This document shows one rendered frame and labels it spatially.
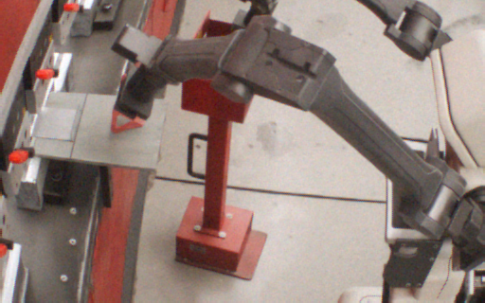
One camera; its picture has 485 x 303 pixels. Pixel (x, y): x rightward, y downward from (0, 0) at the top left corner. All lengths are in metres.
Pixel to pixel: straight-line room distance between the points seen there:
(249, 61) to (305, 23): 2.51
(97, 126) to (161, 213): 1.17
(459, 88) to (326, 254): 1.49
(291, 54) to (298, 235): 1.78
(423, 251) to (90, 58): 0.95
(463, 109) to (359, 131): 0.28
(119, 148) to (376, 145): 0.65
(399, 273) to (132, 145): 0.57
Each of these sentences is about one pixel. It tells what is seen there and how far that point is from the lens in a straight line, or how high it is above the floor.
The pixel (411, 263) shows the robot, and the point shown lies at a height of 0.97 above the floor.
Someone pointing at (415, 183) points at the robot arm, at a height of 1.32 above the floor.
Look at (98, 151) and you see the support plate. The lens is 1.59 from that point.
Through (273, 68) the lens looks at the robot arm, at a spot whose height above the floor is 1.50.
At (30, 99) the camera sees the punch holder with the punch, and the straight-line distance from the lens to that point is 1.48.
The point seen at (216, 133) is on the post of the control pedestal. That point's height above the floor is 0.53.
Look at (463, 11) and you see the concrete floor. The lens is 3.94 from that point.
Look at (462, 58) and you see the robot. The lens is 1.36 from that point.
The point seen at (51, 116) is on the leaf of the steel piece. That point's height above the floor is 1.00.
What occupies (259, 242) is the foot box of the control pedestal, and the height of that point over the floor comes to 0.01.
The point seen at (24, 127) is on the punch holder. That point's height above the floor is 1.17.
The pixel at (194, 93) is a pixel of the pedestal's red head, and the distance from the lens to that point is 2.09.
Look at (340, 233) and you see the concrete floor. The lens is 2.78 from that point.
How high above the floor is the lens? 2.17
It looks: 46 degrees down
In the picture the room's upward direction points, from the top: 6 degrees clockwise
